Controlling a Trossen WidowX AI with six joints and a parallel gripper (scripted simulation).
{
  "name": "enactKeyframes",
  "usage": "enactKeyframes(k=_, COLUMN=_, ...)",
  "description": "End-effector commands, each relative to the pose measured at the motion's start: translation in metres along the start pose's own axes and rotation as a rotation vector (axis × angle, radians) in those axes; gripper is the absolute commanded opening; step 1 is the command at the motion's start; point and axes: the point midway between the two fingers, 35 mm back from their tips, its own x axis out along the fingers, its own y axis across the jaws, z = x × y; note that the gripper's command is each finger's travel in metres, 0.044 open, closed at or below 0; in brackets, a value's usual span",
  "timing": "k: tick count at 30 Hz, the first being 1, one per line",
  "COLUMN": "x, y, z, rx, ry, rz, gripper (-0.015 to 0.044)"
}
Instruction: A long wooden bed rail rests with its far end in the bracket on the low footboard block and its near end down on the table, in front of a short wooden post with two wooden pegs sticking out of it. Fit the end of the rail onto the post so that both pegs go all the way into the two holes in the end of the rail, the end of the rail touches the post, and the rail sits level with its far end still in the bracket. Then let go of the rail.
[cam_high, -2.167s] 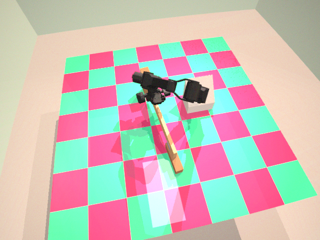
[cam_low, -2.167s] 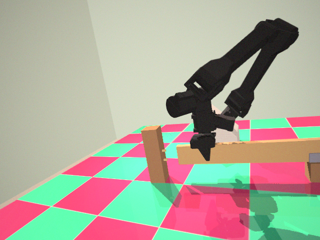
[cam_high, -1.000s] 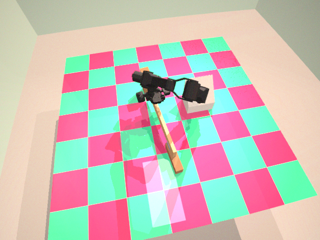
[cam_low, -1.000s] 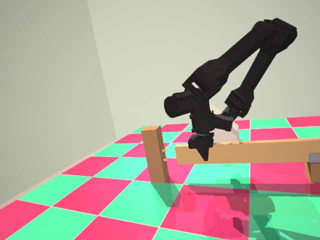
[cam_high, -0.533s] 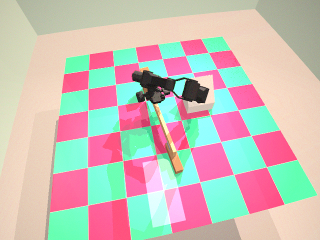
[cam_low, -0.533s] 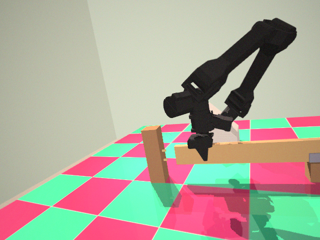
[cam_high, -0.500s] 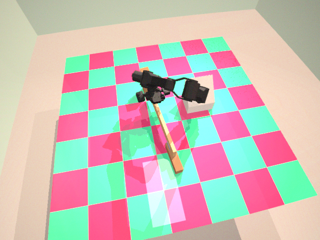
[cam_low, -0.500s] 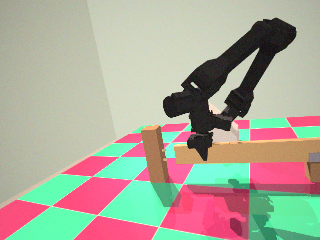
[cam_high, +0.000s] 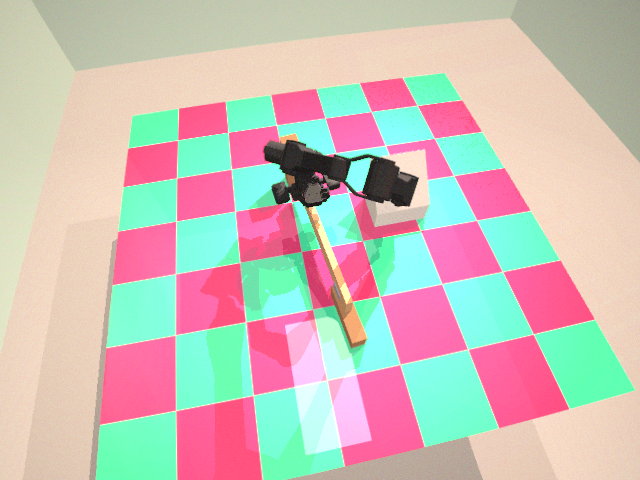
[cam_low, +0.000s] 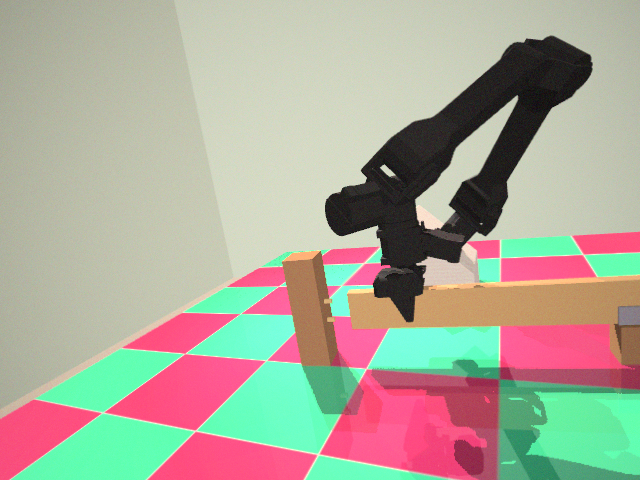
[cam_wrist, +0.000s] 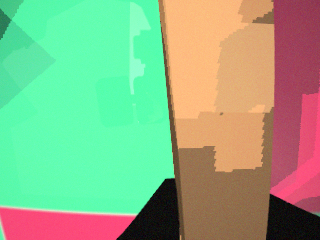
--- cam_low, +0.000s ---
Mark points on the long wooden rail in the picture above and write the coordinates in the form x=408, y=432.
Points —
x=572, y=301

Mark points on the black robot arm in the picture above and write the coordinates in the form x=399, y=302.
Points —
x=543, y=73

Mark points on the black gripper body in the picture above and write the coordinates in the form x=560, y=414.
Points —
x=403, y=278

